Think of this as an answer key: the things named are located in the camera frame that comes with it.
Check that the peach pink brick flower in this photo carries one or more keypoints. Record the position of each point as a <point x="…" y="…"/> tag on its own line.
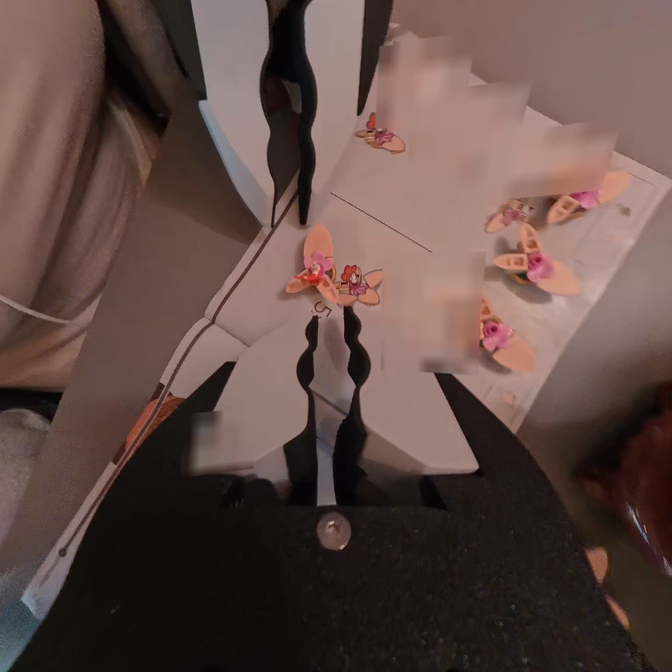
<point x="535" y="265"/>
<point x="569" y="204"/>
<point x="505" y="216"/>
<point x="506" y="341"/>

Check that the green brick plant in pot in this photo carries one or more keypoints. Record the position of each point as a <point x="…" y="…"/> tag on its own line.
<point x="635" y="462"/>

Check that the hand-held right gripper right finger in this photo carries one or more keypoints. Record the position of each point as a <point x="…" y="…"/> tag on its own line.
<point x="414" y="420"/>

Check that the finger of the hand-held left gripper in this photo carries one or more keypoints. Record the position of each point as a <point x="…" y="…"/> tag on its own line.
<point x="336" y="78"/>
<point x="231" y="78"/>

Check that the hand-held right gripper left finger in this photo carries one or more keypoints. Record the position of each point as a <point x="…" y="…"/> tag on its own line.
<point x="273" y="388"/>

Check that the grey cloth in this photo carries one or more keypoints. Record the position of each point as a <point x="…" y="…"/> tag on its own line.
<point x="15" y="451"/>

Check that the person's beige clothing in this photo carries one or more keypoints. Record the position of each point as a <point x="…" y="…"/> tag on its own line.
<point x="52" y="157"/>

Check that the peach brick flower red piece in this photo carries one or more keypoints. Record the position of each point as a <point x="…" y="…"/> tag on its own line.
<point x="315" y="265"/>

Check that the white instruction booklet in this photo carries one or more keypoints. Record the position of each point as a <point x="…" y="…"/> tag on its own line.
<point x="367" y="225"/>

